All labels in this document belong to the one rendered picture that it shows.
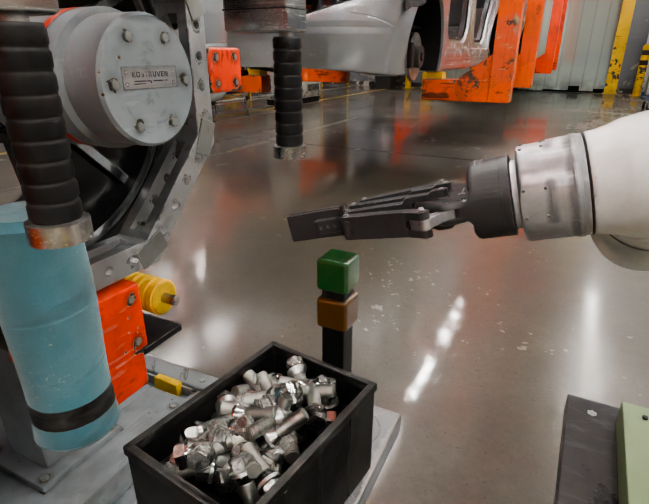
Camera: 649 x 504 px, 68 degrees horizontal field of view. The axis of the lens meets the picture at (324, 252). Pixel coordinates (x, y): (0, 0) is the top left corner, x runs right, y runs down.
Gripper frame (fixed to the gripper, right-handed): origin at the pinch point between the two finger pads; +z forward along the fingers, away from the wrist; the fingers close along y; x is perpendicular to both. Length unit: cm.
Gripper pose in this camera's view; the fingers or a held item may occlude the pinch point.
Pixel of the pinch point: (319, 223)
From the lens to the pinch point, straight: 53.3
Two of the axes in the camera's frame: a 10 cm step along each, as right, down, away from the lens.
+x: 2.4, 9.3, 2.8
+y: -3.7, 3.6, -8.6
